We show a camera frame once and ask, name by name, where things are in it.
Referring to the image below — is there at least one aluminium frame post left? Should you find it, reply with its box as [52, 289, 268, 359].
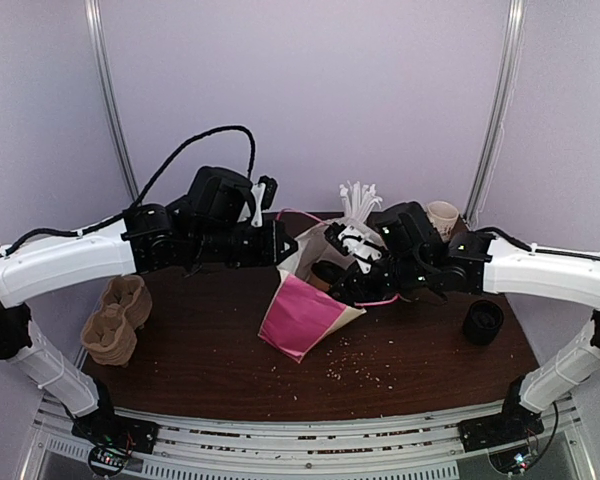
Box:
[84, 0, 139, 200]

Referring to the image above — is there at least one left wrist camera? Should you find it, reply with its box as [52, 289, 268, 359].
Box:
[248, 176, 278, 227]

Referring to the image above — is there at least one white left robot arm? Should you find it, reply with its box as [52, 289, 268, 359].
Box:
[0, 167, 297, 444]

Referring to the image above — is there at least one white ceramic mug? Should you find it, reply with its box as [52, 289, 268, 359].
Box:
[426, 200, 460, 242]

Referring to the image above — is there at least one aluminium frame post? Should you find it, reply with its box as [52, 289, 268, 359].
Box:
[464, 0, 526, 226]
[84, 0, 139, 200]

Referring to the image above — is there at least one single brown paper cup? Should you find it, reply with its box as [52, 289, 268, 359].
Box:
[307, 260, 345, 292]

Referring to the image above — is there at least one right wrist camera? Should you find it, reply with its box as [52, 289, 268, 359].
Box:
[324, 222, 385, 274]

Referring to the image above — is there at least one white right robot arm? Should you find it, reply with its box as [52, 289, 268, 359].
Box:
[325, 202, 600, 442]

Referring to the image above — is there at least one stack of pulp cup carriers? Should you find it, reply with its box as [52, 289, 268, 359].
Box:
[80, 275, 153, 367]

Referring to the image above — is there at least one stack of black cup lids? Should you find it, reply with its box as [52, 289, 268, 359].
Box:
[462, 300, 504, 346]

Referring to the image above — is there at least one aluminium frame post right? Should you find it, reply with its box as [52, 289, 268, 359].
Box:
[464, 0, 526, 226]

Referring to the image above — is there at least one glass jar of straws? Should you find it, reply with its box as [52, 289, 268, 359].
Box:
[339, 181, 383, 222]

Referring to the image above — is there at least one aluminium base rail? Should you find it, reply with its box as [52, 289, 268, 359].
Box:
[16, 397, 599, 479]

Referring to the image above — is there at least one white pink paper bag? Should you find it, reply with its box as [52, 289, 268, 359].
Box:
[258, 208, 401, 364]

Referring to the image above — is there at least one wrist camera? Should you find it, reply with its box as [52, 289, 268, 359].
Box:
[248, 176, 278, 227]
[324, 222, 385, 274]

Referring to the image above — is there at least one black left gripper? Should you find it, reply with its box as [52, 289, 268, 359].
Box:
[190, 216, 297, 266]

